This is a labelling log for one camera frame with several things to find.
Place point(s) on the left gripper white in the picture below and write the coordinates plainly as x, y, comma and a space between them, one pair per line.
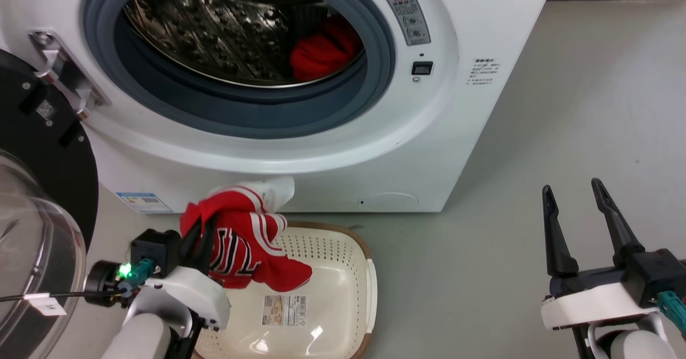
187, 292

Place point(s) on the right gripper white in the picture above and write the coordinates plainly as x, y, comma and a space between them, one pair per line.
589, 303

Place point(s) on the red and white jersey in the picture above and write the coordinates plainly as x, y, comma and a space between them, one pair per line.
241, 241

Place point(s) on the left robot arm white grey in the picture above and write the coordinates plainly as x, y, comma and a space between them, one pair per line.
139, 337

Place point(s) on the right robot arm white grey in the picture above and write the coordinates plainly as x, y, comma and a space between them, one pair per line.
627, 345

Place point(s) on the printed basket label sticker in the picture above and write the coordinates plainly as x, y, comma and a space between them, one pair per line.
284, 310

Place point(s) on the cream perforated laundry basket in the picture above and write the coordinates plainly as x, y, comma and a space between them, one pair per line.
332, 273

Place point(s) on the white front-load washing machine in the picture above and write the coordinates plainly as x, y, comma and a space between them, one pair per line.
482, 134

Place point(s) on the steel washing machine drum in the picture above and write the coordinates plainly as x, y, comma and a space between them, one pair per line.
214, 32

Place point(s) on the blue and white energy sticker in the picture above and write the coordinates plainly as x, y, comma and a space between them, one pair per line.
143, 202

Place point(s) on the grey rubber door gasket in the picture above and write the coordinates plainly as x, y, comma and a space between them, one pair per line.
257, 115

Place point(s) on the black washer door, clear dome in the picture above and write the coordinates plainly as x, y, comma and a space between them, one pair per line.
48, 150

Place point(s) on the metal door hinge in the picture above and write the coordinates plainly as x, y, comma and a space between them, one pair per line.
64, 75

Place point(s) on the red garment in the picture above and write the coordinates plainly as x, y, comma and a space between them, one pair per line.
321, 53

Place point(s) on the black door latch socket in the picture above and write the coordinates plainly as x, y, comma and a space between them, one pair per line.
422, 68

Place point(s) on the grey warning sticker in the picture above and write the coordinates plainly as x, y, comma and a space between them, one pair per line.
408, 16

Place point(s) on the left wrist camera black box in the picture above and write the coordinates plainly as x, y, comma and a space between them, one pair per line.
155, 252

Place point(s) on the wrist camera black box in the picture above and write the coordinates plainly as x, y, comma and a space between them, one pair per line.
155, 252
656, 276

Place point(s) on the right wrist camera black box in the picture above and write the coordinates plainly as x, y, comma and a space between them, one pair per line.
656, 276

